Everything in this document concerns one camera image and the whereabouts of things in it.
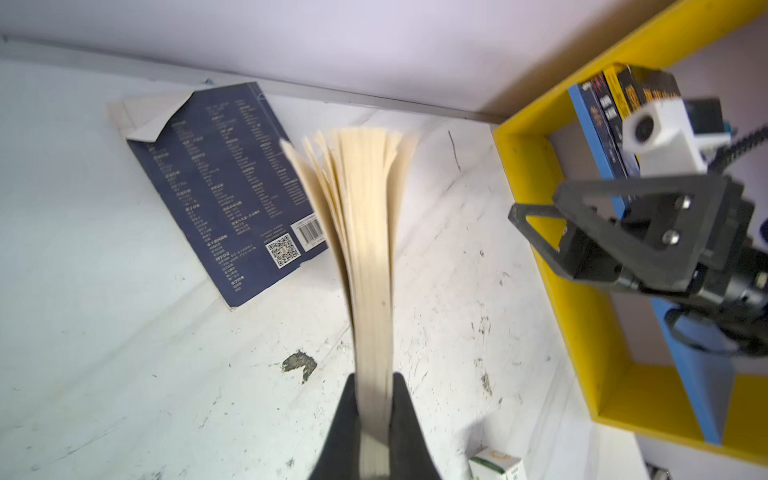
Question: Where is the white green carton box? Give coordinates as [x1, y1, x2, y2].
[468, 448, 528, 480]

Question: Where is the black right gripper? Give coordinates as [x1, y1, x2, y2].
[508, 175, 767, 354]

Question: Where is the yellow pink blue bookshelf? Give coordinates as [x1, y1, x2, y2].
[494, 1, 767, 465]

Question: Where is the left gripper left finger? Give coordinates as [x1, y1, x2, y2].
[309, 374, 361, 480]

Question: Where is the yellow cartoon cover book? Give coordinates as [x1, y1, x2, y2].
[603, 64, 631, 120]

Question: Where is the dark blue file underneath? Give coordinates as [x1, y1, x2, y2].
[107, 82, 326, 308]

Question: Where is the blue file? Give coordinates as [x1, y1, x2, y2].
[280, 127, 418, 479]

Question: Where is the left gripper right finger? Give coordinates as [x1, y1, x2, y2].
[389, 372, 441, 480]

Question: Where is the dark old man cover book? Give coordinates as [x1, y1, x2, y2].
[579, 77, 625, 179]

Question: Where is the black wolf cover book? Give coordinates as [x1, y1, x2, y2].
[591, 73, 640, 178]

